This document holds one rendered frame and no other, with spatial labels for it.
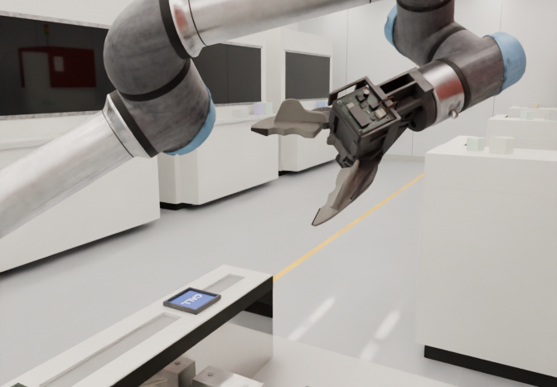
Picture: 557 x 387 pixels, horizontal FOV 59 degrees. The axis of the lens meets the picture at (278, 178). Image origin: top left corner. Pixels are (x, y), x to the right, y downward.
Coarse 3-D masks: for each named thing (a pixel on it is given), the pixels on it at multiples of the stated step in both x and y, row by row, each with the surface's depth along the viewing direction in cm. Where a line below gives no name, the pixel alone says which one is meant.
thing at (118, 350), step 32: (224, 288) 72; (128, 320) 61; (160, 320) 62; (192, 320) 61; (64, 352) 54; (96, 352) 54; (128, 352) 54; (32, 384) 48; (64, 384) 49; (96, 384) 48
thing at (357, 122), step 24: (408, 72) 58; (336, 96) 57; (360, 96) 56; (384, 96) 56; (408, 96) 59; (336, 120) 58; (360, 120) 54; (384, 120) 55; (408, 120) 61; (432, 120) 60; (336, 144) 61; (360, 144) 55; (384, 144) 58
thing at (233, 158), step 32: (224, 64) 539; (256, 64) 598; (224, 96) 545; (256, 96) 605; (224, 128) 513; (160, 160) 491; (192, 160) 481; (224, 160) 518; (256, 160) 576; (160, 192) 498; (192, 192) 488; (224, 192) 523
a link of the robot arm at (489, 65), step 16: (464, 32) 64; (496, 32) 64; (448, 48) 63; (464, 48) 62; (480, 48) 61; (496, 48) 61; (512, 48) 61; (448, 64) 60; (464, 64) 60; (480, 64) 60; (496, 64) 60; (512, 64) 61; (464, 80) 59; (480, 80) 60; (496, 80) 61; (512, 80) 63; (464, 96) 60; (480, 96) 61
